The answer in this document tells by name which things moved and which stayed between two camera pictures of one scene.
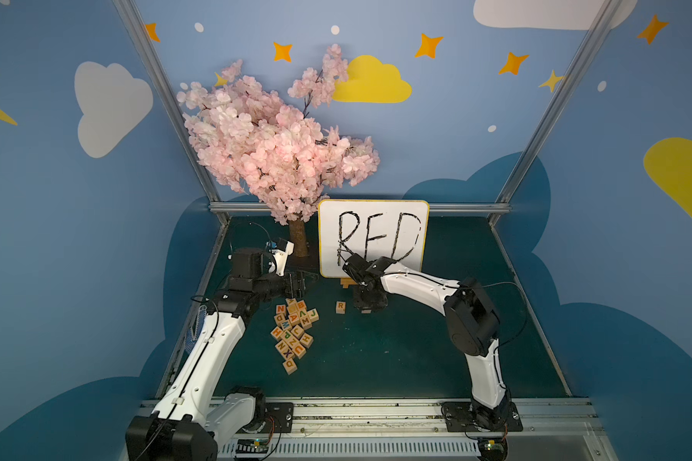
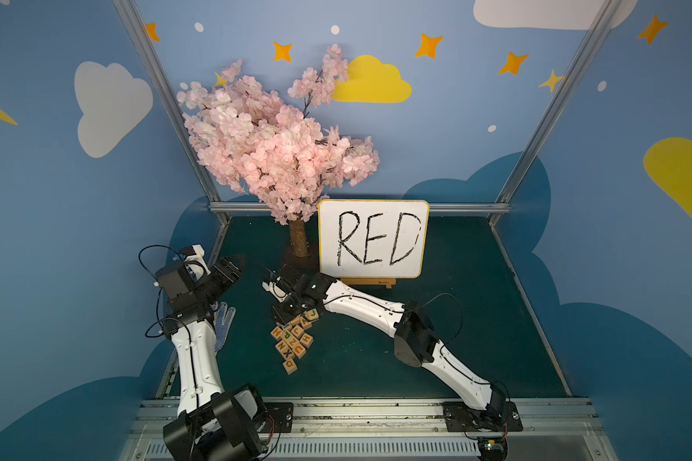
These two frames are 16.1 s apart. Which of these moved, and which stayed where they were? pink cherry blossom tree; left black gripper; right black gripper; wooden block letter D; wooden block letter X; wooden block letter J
Moved: left black gripper; right black gripper
Stayed: wooden block letter J; wooden block letter D; pink cherry blossom tree; wooden block letter X
